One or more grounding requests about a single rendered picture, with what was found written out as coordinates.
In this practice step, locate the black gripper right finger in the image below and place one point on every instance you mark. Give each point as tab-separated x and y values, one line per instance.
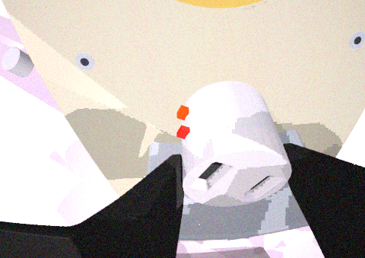
331	194

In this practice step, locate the white cylinder with two slots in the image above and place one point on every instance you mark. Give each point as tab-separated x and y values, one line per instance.
232	153

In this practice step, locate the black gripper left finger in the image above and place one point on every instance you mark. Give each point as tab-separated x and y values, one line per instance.
142	223

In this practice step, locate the grey cylinder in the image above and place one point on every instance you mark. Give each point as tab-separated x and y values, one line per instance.
16	61

